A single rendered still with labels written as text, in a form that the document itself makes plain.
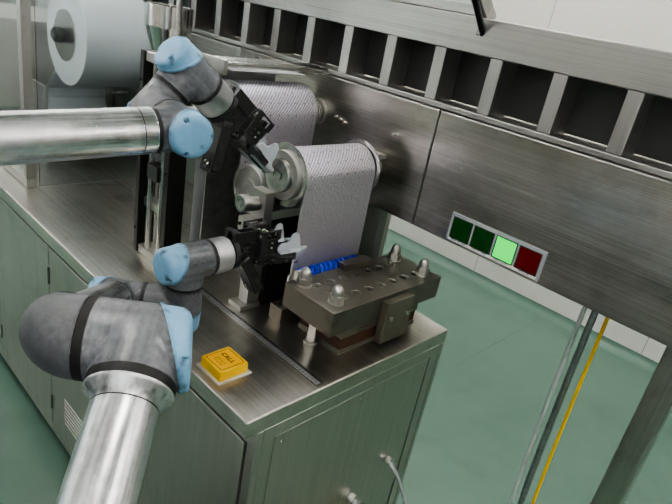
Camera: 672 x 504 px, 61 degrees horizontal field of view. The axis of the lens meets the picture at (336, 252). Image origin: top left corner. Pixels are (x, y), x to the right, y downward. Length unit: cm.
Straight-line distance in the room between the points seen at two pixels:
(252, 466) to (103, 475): 53
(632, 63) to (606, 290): 44
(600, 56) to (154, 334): 96
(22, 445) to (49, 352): 163
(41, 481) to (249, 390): 124
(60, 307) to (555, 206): 96
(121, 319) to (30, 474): 157
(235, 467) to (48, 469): 117
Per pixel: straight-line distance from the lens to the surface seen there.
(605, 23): 378
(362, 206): 147
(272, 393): 119
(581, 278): 131
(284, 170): 130
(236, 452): 124
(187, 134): 96
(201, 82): 112
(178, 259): 113
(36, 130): 92
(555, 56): 131
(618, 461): 161
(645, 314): 128
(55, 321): 82
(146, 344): 78
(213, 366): 120
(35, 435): 247
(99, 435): 74
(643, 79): 125
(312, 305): 127
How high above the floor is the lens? 163
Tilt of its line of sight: 23 degrees down
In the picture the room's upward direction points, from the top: 11 degrees clockwise
